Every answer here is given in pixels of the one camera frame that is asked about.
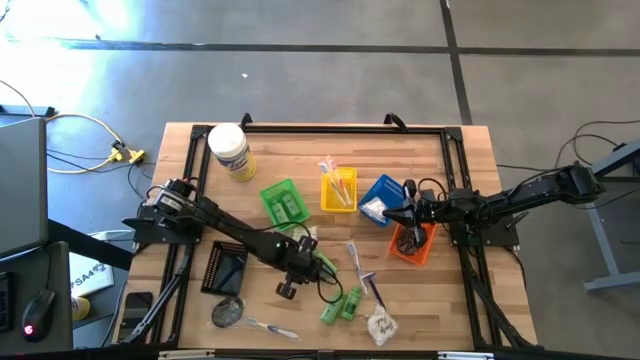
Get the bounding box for white bag with black print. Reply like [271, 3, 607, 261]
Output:
[366, 304, 400, 348]

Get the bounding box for wrapped white blue toothbrush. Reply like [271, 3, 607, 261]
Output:
[243, 316, 303, 342]

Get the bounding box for white item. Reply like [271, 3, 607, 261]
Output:
[291, 224, 320, 242]

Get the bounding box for dark round item in bag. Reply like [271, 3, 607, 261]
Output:
[209, 294, 247, 330]

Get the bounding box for blue plastic basket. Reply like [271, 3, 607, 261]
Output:
[357, 173, 413, 229]

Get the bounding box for orange plastic basket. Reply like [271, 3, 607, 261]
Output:
[388, 222, 438, 267]

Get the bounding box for black smartphone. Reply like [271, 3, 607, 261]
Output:
[121, 290, 154, 327]

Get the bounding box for purple toothbrush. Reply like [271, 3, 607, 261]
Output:
[345, 239, 369, 295]

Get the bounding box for black aluminium table frame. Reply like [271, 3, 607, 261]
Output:
[117, 122, 539, 351]

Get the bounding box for yellow cup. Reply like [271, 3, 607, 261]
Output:
[71, 295, 92, 322]

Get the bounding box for yellow plastic basket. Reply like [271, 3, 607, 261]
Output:
[320, 167, 359, 215]

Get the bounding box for black comb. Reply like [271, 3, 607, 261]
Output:
[217, 254, 247, 291]

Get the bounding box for clear plastic bag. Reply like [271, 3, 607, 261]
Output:
[360, 196, 391, 224]

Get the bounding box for green plastic basket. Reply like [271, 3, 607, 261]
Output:
[259, 177, 312, 233]

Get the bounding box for plastic packet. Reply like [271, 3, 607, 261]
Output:
[322, 155, 354, 206]

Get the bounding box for dark side desk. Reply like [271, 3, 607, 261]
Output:
[0, 240, 75, 356]

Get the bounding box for razor with navy handle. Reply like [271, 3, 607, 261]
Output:
[360, 272, 387, 310]

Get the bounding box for black plastic basket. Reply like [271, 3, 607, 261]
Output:
[200, 240, 250, 298]

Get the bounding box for Lysol wipes canister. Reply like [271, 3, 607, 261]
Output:
[207, 122, 258, 183]

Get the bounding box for black computer mouse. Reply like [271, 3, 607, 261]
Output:
[20, 288, 57, 343]

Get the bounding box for yellow cable with connector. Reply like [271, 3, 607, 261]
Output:
[45, 112, 147, 175]

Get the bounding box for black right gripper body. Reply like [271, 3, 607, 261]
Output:
[415, 192, 455, 229]

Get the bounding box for white printed box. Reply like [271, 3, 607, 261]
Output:
[68, 251, 116, 300]

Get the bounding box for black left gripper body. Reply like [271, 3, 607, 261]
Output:
[284, 237, 324, 284]

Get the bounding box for grey metal table frame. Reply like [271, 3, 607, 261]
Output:
[581, 139, 640, 294]

